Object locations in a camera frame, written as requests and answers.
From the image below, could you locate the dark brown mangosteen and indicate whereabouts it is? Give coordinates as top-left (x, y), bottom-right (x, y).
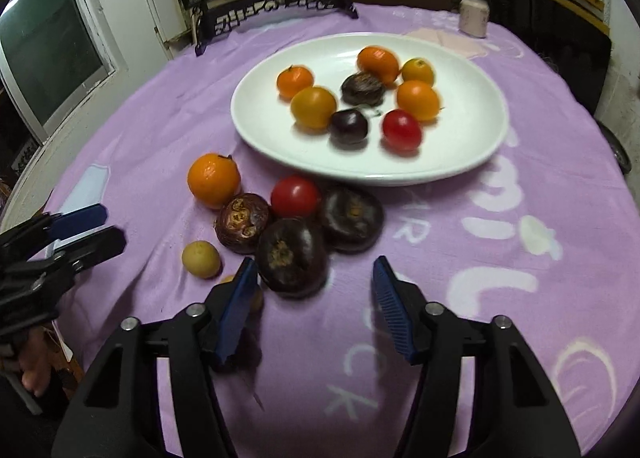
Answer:
top-left (215, 193), bottom-right (272, 255)

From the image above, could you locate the large orange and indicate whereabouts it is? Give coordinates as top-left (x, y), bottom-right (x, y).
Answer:
top-left (186, 153), bottom-right (241, 209)

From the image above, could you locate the dark purple mangosteen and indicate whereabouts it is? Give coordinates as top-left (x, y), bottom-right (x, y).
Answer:
top-left (319, 185), bottom-right (385, 253)
top-left (255, 218), bottom-right (329, 299)

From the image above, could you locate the dark purple plum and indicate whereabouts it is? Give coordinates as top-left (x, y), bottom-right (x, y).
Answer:
top-left (329, 108), bottom-right (369, 145)

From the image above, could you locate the person's left hand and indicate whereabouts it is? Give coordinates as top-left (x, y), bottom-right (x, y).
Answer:
top-left (18, 327), bottom-right (51, 396)

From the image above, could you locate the yellow orange kumquat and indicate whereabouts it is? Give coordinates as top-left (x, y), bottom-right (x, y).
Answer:
top-left (290, 87), bottom-right (337, 131)
top-left (400, 58), bottom-right (435, 87)

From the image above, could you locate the red cherry tomato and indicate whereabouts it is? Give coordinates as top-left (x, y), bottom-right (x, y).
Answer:
top-left (270, 175), bottom-right (320, 218)
top-left (382, 110), bottom-right (423, 154)

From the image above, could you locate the small orange mandarin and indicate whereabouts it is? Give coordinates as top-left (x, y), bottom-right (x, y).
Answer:
top-left (277, 65), bottom-right (314, 101)

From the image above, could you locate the white oval plate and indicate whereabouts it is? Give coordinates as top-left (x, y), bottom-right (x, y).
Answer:
top-left (230, 33), bottom-right (510, 186)

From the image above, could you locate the window with white frame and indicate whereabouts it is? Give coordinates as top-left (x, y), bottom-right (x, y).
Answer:
top-left (1, 0), bottom-right (116, 143)

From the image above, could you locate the pale drink can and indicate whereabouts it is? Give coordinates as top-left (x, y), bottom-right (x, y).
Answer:
top-left (459, 0), bottom-right (489, 38)

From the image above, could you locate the black round stool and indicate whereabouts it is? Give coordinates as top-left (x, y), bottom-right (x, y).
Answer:
top-left (597, 121), bottom-right (632, 175)

